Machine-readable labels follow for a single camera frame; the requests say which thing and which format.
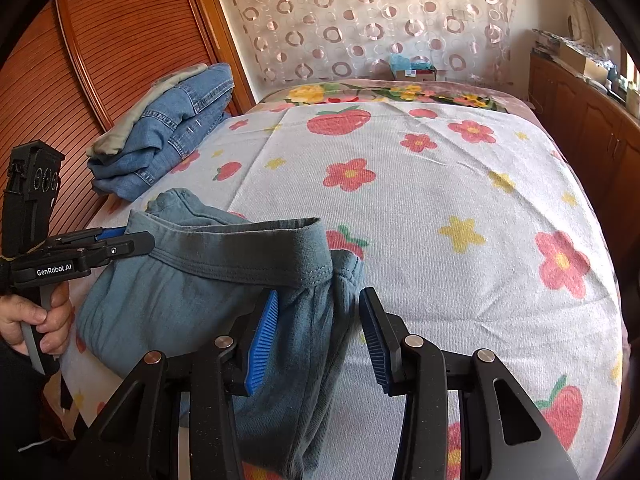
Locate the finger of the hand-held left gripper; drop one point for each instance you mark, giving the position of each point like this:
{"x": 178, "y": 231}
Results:
{"x": 125, "y": 248}
{"x": 112, "y": 232}

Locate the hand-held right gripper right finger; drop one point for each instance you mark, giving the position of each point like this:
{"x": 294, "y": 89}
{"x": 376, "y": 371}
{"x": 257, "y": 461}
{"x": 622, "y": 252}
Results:
{"x": 375, "y": 345}

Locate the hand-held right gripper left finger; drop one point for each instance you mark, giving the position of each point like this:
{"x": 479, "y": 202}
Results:
{"x": 260, "y": 345}

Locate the teal pants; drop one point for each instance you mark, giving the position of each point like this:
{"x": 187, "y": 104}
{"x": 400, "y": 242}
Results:
{"x": 175, "y": 300}

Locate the person's left hand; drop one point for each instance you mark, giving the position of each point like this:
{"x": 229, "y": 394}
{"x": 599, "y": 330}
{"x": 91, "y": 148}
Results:
{"x": 55, "y": 330}

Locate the folded grey-green garment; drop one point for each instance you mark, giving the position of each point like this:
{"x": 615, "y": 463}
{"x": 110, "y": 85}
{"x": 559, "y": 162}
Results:
{"x": 130, "y": 120}

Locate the folded blue jeans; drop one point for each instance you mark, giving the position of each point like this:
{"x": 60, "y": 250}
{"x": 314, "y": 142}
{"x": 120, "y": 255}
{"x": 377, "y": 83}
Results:
{"x": 170, "y": 130}

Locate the wooden slatted wardrobe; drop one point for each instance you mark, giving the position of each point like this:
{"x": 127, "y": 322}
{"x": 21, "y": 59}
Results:
{"x": 110, "y": 50}

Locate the white floral blanket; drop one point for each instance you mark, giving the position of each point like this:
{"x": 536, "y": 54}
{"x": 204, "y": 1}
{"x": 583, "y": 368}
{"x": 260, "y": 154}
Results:
{"x": 450, "y": 200}

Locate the person's dark clothing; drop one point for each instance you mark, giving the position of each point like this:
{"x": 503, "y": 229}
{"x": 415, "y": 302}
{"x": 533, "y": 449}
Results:
{"x": 25, "y": 410}

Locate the pink floral bed sheet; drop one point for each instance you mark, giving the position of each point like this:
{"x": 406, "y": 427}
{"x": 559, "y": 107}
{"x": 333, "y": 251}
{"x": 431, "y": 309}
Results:
{"x": 450, "y": 91}

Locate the cardboard box with blue bag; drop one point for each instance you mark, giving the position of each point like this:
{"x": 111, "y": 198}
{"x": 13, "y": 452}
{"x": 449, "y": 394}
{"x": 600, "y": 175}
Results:
{"x": 411, "y": 67}

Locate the wooden cabinet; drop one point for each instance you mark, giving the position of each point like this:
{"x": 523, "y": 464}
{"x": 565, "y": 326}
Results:
{"x": 590, "y": 135}

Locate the circle patterned curtain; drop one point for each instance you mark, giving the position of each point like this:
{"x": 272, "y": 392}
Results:
{"x": 375, "y": 15}

